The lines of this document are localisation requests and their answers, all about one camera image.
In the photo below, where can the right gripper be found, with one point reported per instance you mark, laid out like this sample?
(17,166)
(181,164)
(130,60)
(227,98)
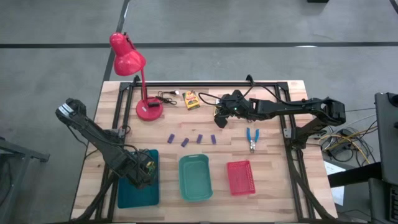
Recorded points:
(236,105)

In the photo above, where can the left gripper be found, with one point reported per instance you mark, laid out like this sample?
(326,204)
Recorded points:
(136,174)

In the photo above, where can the small rectangular eraser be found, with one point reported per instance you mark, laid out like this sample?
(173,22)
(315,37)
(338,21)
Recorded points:
(171,138)
(185,142)
(213,139)
(199,138)

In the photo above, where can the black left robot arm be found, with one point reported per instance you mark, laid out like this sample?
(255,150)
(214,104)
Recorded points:
(90,130)

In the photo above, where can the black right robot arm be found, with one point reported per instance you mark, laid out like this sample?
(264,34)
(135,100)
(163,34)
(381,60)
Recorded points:
(280,107)

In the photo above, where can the dark blue plastic bin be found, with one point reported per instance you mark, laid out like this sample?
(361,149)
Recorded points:
(140,197)

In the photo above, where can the grey metal mounting plate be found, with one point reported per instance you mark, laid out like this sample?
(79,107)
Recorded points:
(121,132)
(288,133)

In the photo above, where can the green plastic bin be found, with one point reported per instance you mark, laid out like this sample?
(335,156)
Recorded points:
(195,177)

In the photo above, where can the red perforated plastic basket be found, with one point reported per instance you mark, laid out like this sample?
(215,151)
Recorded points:
(240,178)

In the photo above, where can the white paper sheet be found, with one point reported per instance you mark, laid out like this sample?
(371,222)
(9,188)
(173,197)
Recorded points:
(331,168)

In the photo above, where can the red desk lamp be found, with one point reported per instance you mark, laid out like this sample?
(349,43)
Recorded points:
(127,60)

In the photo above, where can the grey metal furniture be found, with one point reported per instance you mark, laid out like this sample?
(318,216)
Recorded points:
(18,152)

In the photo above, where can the black rectangular box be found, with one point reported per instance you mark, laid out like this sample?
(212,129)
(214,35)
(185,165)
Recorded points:
(317,1)

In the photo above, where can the dark computer cart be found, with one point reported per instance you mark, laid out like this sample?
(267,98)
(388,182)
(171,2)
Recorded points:
(387,140)

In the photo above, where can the black frame hook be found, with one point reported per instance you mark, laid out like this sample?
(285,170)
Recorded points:
(136,80)
(249,79)

